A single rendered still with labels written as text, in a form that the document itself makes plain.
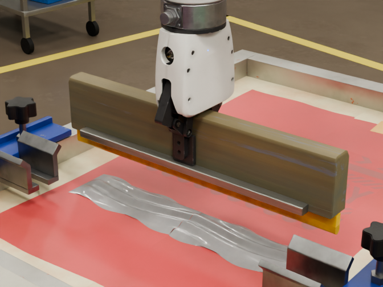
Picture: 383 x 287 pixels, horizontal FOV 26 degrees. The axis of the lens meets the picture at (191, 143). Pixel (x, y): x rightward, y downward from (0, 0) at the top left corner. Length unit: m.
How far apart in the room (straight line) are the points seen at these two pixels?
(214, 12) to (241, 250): 0.28
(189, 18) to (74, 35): 4.09
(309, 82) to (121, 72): 2.94
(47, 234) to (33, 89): 3.17
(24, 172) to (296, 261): 0.39
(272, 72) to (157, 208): 0.51
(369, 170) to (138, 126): 0.36
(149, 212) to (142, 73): 3.29
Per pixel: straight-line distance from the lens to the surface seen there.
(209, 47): 0.95
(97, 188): 1.15
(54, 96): 4.09
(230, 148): 0.96
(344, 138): 1.32
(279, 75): 1.51
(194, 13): 0.92
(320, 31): 5.10
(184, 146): 0.99
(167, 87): 0.95
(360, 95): 1.44
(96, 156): 1.24
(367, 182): 1.19
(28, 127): 1.22
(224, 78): 0.99
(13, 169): 1.11
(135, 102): 1.04
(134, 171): 1.19
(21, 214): 1.11
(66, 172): 1.20
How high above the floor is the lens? 1.49
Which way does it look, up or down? 25 degrees down
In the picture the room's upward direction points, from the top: straight up
